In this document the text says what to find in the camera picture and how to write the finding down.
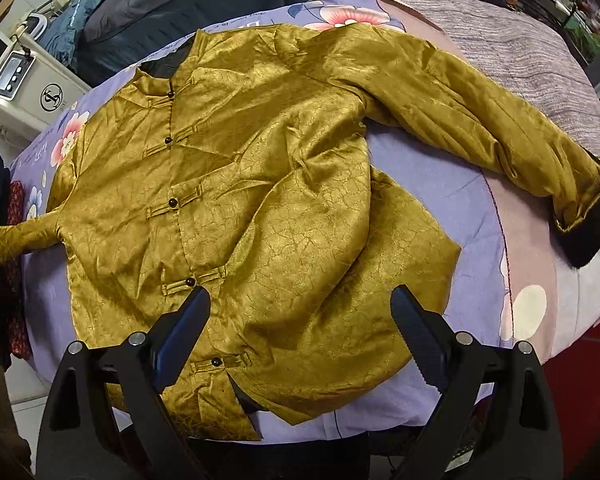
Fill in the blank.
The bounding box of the red patterned cloth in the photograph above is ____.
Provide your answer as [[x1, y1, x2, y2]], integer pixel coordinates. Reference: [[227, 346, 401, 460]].
[[6, 181, 33, 361]]

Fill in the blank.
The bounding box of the white bedside machine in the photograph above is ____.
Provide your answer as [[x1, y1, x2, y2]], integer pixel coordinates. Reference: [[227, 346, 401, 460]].
[[0, 30, 91, 145]]

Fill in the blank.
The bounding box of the grey striped blanket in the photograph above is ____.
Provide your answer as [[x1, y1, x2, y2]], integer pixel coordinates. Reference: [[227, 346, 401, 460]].
[[389, 0, 600, 157]]

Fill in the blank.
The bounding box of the golden silk padded jacket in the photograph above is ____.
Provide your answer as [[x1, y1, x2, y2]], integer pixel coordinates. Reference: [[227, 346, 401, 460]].
[[0, 24, 600, 440]]

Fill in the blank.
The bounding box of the teal blue garment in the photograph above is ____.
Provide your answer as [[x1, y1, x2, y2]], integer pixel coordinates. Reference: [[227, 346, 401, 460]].
[[36, 0, 105, 72]]

